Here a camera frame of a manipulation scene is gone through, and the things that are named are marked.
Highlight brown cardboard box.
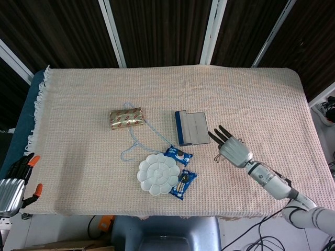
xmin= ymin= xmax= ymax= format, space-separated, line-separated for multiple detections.
xmin=12 ymin=239 xmax=116 ymax=251

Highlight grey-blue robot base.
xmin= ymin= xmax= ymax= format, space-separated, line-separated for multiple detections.
xmin=111 ymin=216 xmax=222 ymax=251

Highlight blue padded table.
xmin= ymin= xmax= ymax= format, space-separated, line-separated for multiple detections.
xmin=0 ymin=69 xmax=49 ymax=181

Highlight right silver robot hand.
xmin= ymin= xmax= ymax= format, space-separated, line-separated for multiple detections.
xmin=208 ymin=124 xmax=254 ymax=168

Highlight white flower-shaped paint palette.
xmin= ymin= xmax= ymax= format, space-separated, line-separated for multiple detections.
xmin=138 ymin=153 xmax=181 ymax=196

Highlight light blue yarn string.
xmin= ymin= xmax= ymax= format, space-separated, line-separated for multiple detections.
xmin=120 ymin=102 xmax=171 ymax=163

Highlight white sneaker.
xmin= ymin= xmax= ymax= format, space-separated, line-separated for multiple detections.
xmin=312 ymin=96 xmax=335 ymax=127

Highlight blue glasses case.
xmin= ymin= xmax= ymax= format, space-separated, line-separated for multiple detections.
xmin=174 ymin=110 xmax=211 ymax=146

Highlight beige waffle-weave blanket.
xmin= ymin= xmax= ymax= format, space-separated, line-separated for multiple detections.
xmin=25 ymin=64 xmax=331 ymax=220

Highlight black cable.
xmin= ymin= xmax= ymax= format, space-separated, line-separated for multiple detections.
xmin=87 ymin=215 xmax=105 ymax=239
xmin=222 ymin=206 xmax=296 ymax=251

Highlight blue Oreo packet pink cookie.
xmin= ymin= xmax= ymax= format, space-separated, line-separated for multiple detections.
xmin=164 ymin=144 xmax=194 ymax=167

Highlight blue Oreo packet yellow cookies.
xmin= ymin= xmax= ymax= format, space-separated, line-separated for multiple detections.
xmin=169 ymin=169 xmax=198 ymax=201

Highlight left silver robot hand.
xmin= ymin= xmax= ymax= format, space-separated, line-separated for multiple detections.
xmin=0 ymin=153 xmax=43 ymax=218

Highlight gold red wrapped package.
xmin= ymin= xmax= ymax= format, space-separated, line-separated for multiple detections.
xmin=109 ymin=107 xmax=145 ymax=130

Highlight orange tool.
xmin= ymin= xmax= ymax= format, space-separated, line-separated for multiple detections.
xmin=98 ymin=215 xmax=116 ymax=233

